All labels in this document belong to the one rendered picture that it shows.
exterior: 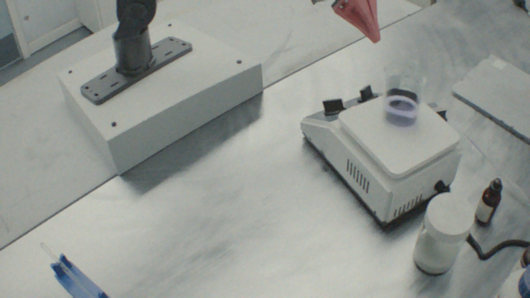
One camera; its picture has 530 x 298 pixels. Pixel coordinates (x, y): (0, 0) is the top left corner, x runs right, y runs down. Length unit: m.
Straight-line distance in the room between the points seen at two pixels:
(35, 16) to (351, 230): 3.08
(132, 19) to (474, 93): 0.56
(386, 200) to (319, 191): 0.11
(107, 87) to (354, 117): 0.37
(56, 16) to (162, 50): 2.73
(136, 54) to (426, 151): 0.44
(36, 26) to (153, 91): 2.80
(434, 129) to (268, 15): 0.53
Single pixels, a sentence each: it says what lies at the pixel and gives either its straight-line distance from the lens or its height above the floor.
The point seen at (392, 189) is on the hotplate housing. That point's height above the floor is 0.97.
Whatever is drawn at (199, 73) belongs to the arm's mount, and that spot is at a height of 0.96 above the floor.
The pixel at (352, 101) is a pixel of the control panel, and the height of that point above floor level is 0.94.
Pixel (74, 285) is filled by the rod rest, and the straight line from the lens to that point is 0.55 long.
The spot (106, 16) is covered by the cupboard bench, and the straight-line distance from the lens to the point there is 2.98.
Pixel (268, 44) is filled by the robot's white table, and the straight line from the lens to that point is 0.87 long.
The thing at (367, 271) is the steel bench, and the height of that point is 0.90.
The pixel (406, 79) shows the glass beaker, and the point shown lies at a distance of 0.56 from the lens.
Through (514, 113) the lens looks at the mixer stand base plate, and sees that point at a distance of 0.78.
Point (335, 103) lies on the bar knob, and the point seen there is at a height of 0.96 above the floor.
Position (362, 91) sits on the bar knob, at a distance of 0.64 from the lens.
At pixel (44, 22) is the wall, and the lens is 3.45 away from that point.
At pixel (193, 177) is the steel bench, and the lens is 0.62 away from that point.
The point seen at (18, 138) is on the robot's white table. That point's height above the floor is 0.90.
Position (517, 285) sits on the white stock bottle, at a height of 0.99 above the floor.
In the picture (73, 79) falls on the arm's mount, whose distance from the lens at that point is 0.80.
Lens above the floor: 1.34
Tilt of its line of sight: 43 degrees down
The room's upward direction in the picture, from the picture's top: 5 degrees counter-clockwise
